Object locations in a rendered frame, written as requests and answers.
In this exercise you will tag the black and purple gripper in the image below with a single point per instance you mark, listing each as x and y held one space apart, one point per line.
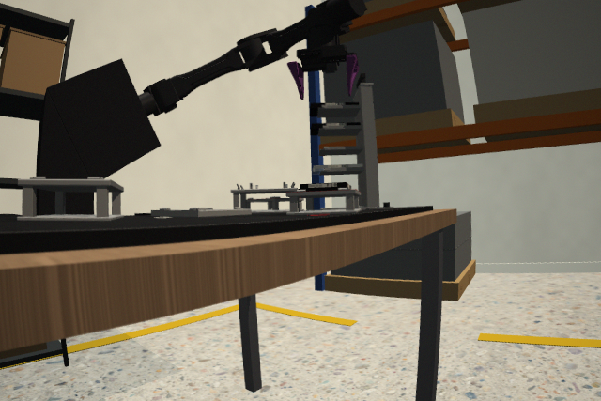
321 52

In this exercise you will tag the white microplate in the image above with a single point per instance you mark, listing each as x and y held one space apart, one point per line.
318 168

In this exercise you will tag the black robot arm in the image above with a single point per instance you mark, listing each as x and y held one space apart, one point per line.
157 98

